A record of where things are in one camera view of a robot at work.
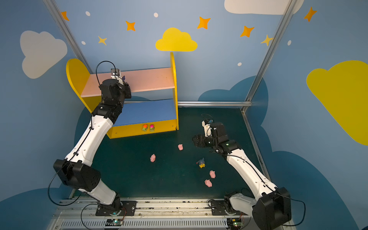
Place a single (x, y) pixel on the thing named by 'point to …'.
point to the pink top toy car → (152, 128)
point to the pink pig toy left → (153, 158)
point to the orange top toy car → (144, 127)
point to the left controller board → (114, 222)
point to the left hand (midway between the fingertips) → (123, 82)
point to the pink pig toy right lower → (208, 183)
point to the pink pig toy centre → (180, 147)
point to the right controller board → (234, 224)
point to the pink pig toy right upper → (212, 174)
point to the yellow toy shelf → (153, 108)
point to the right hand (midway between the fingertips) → (200, 136)
